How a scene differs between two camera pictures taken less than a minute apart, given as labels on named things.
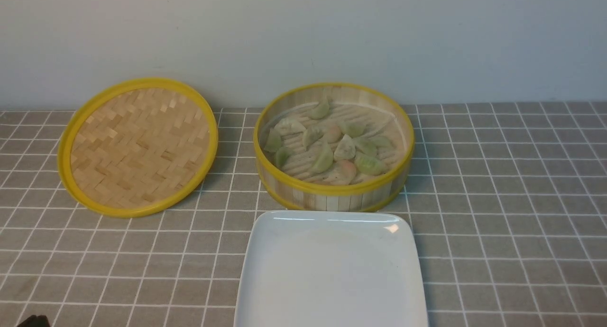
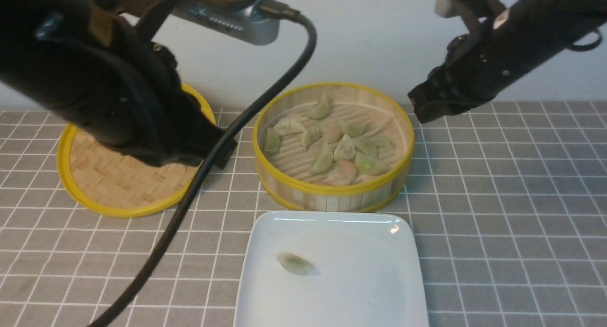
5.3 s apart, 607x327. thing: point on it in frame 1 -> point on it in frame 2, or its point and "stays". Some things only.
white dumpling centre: [346, 149] stays
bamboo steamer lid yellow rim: [136, 147] stays
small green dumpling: [281, 156] -> [295, 263]
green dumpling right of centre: [367, 146] stays
